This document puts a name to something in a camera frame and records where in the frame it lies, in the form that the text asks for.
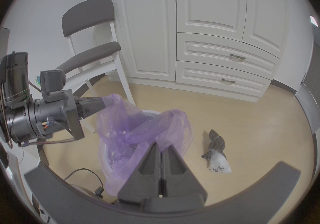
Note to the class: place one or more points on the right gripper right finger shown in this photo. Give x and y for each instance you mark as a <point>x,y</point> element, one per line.
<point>180,175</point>

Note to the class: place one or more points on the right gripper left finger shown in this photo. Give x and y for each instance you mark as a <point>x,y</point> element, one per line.
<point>145,175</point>

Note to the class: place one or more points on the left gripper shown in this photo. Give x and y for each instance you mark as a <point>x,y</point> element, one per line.
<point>47,115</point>

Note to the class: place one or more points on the purple plastic bag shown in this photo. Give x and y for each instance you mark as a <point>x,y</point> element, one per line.
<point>130,128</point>

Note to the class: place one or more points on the black plastic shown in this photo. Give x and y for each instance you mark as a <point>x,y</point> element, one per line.
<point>217,143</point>

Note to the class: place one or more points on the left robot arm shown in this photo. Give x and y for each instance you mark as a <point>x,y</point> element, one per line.
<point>15,80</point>

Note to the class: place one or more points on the white trash bin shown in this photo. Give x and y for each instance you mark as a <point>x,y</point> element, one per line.
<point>150,112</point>

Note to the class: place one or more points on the white chair dark grey cushions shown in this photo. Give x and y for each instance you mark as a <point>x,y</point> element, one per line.
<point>87,13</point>

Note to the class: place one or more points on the grey curtain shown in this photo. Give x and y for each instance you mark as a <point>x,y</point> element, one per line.
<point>313,73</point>

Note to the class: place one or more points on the white ceiling light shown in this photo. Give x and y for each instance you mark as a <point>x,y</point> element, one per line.
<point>314,20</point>

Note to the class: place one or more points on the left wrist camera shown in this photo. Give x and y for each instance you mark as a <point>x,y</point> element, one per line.
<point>52,80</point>

